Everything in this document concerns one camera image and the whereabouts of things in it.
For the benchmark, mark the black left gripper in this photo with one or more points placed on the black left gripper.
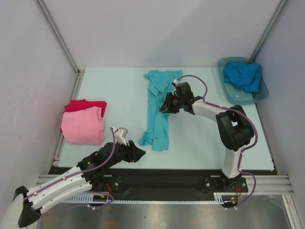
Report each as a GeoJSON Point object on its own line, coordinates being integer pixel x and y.
{"type": "Point", "coordinates": [135, 153]}

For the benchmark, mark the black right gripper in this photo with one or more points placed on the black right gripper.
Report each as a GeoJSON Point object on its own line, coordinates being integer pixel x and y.
{"type": "Point", "coordinates": [172, 102]}

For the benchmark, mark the light blue t-shirt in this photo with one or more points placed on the light blue t-shirt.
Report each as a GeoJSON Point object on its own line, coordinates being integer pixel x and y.
{"type": "Point", "coordinates": [159, 85]}

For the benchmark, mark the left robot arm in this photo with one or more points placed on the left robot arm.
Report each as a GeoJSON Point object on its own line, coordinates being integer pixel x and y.
{"type": "Point", "coordinates": [30, 203]}

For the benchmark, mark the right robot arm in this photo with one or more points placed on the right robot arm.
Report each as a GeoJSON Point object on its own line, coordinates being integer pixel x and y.
{"type": "Point", "coordinates": [235, 128]}

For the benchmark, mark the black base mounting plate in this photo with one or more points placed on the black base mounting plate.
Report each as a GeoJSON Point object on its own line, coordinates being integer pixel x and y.
{"type": "Point", "coordinates": [166, 184]}

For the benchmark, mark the pink folded t-shirt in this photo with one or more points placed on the pink folded t-shirt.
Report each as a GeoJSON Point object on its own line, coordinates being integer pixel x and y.
{"type": "Point", "coordinates": [83, 127]}

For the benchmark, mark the translucent blue plastic bin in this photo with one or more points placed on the translucent blue plastic bin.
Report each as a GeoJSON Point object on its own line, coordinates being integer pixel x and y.
{"type": "Point", "coordinates": [237, 96]}

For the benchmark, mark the red folded t-shirt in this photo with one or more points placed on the red folded t-shirt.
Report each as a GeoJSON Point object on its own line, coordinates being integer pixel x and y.
{"type": "Point", "coordinates": [76, 105]}

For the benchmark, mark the dark blue crumpled t-shirt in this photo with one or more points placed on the dark blue crumpled t-shirt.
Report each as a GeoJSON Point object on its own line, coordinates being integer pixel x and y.
{"type": "Point", "coordinates": [244, 76]}

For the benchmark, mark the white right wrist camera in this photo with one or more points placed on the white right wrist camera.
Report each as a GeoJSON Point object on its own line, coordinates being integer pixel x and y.
{"type": "Point", "coordinates": [176, 87]}

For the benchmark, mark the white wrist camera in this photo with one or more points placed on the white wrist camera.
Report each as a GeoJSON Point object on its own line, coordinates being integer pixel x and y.
{"type": "Point", "coordinates": [176, 87]}
{"type": "Point", "coordinates": [120, 134]}

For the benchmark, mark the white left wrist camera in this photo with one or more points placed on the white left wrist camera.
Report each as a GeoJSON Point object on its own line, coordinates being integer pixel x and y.
{"type": "Point", "coordinates": [120, 134]}

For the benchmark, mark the light blue cable duct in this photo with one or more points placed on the light blue cable duct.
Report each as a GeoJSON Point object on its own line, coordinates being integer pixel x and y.
{"type": "Point", "coordinates": [88, 198]}

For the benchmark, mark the aluminium frame rail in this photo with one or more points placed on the aluminium frame rail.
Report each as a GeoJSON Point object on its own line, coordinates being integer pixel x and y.
{"type": "Point", "coordinates": [273, 185]}

